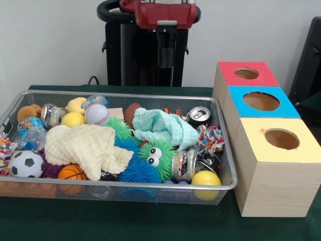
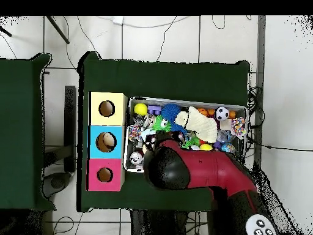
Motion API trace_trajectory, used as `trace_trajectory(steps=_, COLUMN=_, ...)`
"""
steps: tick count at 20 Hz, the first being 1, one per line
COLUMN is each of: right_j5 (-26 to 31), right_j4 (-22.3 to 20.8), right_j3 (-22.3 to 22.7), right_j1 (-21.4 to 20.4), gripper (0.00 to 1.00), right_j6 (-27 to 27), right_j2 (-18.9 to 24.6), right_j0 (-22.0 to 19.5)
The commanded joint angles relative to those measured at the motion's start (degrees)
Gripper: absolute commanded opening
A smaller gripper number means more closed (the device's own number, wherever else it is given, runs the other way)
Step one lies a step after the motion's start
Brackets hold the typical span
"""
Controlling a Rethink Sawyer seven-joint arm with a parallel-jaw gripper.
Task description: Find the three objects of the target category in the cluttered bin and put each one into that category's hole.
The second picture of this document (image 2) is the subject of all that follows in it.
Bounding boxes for silver mesh bin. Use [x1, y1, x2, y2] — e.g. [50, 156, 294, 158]
[123, 96, 248, 173]

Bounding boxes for wooden box with three holes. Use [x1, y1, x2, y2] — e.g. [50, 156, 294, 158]
[86, 91, 128, 192]

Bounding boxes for green spiky toy with eyes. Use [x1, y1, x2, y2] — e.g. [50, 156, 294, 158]
[151, 114, 173, 134]

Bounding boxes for blue spiky ball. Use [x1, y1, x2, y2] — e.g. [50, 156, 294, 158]
[161, 103, 182, 122]

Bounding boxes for large yellow ball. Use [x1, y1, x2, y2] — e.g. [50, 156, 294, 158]
[133, 102, 148, 117]

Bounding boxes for silver soda can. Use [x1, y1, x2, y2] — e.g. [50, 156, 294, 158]
[129, 151, 144, 165]

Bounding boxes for cream knit cloth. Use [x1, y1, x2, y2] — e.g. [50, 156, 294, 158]
[174, 105, 218, 144]

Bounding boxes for dark green table cloth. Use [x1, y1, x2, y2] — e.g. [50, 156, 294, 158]
[76, 50, 251, 212]

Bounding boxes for black and white soccer ball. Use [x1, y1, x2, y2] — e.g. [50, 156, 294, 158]
[215, 106, 230, 122]

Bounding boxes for black upright panel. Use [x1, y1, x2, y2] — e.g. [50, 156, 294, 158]
[64, 85, 77, 173]

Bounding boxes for grey round stand base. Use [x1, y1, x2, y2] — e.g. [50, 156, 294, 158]
[42, 171, 72, 200]

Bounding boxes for green cloth side table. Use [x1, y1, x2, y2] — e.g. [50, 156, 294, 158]
[0, 53, 57, 211]

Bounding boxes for black tripod leg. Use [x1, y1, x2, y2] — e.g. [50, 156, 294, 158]
[45, 15, 70, 45]

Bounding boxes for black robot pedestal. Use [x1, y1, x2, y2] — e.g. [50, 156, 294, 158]
[130, 209, 189, 235]

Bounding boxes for grey metal post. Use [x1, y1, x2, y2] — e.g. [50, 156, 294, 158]
[254, 15, 267, 170]

